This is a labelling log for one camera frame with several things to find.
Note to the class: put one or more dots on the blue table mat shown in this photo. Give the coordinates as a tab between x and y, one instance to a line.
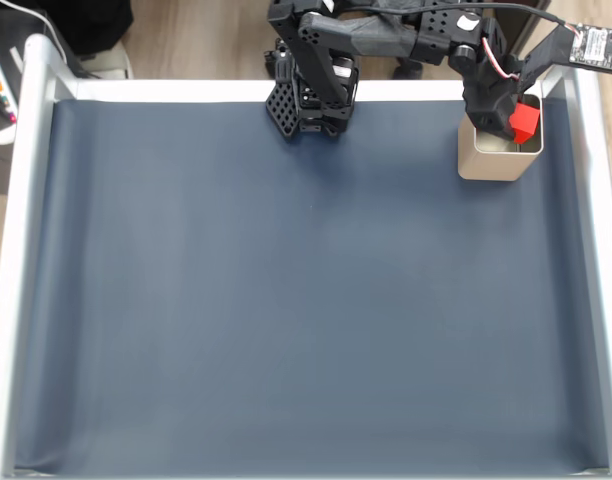
136	300

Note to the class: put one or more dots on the silver white table frame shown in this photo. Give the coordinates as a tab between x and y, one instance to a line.
36	100

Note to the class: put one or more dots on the black object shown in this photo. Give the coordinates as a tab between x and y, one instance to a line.
96	20

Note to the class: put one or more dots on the gripper camera board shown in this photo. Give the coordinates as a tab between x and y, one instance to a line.
596	47

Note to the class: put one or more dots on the white bin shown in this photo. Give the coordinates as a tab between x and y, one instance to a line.
108	62

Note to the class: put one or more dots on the black office chair base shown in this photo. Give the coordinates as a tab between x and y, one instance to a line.
408	70

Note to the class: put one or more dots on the square metal container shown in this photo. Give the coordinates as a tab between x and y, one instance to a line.
486	162

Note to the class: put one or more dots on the red cube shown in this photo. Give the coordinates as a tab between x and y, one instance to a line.
525	122

